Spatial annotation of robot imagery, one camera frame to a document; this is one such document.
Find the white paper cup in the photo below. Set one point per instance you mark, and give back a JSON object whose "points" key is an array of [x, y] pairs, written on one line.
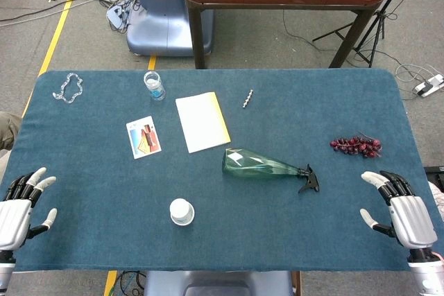
{"points": [[181, 211]]}

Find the yellow white notebook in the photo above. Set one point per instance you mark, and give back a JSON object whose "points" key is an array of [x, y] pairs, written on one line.
{"points": [[202, 122]]}

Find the olive green clothing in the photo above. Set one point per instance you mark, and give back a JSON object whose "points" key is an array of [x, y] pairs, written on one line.
{"points": [[7, 129]]}

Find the small metal screw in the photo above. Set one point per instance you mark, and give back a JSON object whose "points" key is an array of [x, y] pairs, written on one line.
{"points": [[247, 98]]}

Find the green spray bottle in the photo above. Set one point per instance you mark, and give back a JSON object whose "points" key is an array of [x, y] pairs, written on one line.
{"points": [[258, 166]]}

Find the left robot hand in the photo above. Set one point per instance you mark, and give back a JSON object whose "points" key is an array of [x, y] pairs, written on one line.
{"points": [[14, 219]]}

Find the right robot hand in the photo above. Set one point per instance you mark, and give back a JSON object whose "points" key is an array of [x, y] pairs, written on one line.
{"points": [[411, 219]]}

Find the black tripod stand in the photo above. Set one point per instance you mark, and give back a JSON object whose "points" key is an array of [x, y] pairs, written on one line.
{"points": [[378, 15]]}

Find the blue grey robot torso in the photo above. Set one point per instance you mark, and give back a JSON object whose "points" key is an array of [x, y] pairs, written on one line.
{"points": [[216, 284]]}

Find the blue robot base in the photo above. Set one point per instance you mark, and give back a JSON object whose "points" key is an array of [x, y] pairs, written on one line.
{"points": [[163, 15]]}

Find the red grape bunch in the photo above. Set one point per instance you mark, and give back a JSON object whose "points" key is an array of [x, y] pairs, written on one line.
{"points": [[357, 146]]}

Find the white power strip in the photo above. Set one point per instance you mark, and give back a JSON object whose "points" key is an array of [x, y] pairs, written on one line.
{"points": [[429, 85]]}

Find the blue table cloth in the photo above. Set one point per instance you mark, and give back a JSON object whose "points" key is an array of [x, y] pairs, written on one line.
{"points": [[215, 185]]}

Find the colourful picture card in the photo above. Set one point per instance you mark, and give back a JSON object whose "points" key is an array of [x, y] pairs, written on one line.
{"points": [[143, 137]]}

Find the clear plastic water bottle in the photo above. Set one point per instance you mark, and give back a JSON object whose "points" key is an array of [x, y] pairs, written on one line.
{"points": [[154, 85]]}

